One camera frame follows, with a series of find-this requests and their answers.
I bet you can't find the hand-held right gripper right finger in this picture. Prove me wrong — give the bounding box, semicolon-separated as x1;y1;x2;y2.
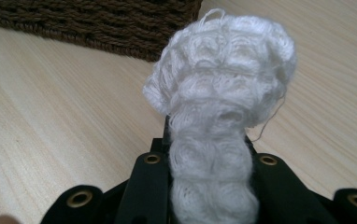
244;134;259;157

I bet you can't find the brown woven basket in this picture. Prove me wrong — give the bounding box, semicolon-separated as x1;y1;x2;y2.
0;0;204;63

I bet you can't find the white waffle cloth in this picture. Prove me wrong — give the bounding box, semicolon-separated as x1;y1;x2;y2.
141;7;298;224

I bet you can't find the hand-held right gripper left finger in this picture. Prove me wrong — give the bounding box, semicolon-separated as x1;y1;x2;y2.
150;115;172;157

